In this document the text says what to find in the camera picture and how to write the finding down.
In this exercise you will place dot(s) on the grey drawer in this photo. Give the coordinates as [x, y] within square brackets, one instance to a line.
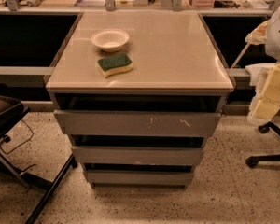
[128, 123]
[138, 178]
[138, 156]

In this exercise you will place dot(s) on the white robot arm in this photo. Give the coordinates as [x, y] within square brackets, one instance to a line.
[272, 45]

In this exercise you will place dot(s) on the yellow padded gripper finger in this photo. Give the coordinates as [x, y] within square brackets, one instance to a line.
[258, 35]
[266, 103]

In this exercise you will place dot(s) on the grey middle drawer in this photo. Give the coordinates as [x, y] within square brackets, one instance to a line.
[138, 156]

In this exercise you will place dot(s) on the black office chair base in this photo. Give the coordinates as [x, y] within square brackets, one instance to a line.
[269, 152]

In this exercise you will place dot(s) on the grey drawer cabinet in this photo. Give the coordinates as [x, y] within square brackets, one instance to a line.
[176, 68]

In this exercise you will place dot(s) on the white paper bowl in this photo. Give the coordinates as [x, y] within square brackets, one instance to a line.
[110, 40]

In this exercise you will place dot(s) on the grey top drawer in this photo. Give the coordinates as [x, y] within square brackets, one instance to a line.
[128, 123]

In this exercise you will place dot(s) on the green and yellow sponge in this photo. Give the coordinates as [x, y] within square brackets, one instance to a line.
[113, 65]

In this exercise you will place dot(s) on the black chair left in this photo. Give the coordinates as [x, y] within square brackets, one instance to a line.
[29, 171]

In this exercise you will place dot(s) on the grey bottom drawer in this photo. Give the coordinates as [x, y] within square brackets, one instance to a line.
[138, 178]

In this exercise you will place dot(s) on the white robot base shell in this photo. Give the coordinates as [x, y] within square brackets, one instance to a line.
[254, 69]

